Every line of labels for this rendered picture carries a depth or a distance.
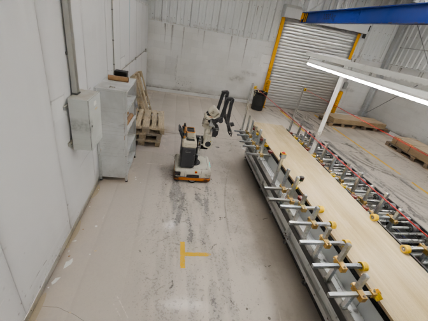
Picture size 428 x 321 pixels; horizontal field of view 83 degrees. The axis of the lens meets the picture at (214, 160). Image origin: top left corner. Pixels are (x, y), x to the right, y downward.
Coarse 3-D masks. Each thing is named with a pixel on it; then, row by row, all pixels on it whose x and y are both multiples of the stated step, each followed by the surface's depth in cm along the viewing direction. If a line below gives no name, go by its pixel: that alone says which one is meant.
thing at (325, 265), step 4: (312, 264) 202; (316, 264) 201; (320, 264) 202; (324, 264) 203; (328, 264) 203; (332, 264) 204; (336, 264) 205; (348, 264) 207; (352, 264) 208; (356, 264) 209; (360, 264) 209; (324, 268) 203; (328, 268) 204; (332, 268) 204; (336, 268) 205; (348, 268) 207; (352, 268) 208; (356, 268) 208; (360, 268) 209
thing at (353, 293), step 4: (328, 292) 180; (332, 292) 180; (336, 292) 181; (340, 292) 182; (344, 292) 182; (348, 292) 183; (352, 292) 183; (356, 292) 184; (364, 292) 185; (368, 292) 186; (328, 296) 180; (332, 296) 179; (336, 296) 180; (340, 296) 180; (344, 296) 181; (348, 296) 182; (352, 296) 182; (356, 296) 183; (368, 296) 185
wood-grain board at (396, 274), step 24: (288, 144) 445; (312, 168) 373; (312, 192) 311; (336, 192) 321; (336, 216) 275; (360, 216) 283; (336, 240) 240; (360, 240) 246; (384, 240) 252; (384, 264) 222; (408, 264) 227; (384, 288) 199; (408, 288) 203; (408, 312) 183
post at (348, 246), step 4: (348, 244) 198; (344, 248) 202; (348, 248) 200; (340, 252) 206; (344, 252) 202; (340, 256) 206; (344, 256) 204; (340, 260) 207; (328, 272) 219; (332, 272) 214; (328, 276) 218; (332, 276) 217
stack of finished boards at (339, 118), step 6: (324, 114) 981; (330, 114) 966; (336, 114) 984; (336, 120) 925; (342, 120) 928; (348, 120) 934; (354, 120) 940; (360, 120) 958; (366, 120) 974; (372, 120) 991; (366, 126) 958; (372, 126) 962; (378, 126) 966; (384, 126) 972
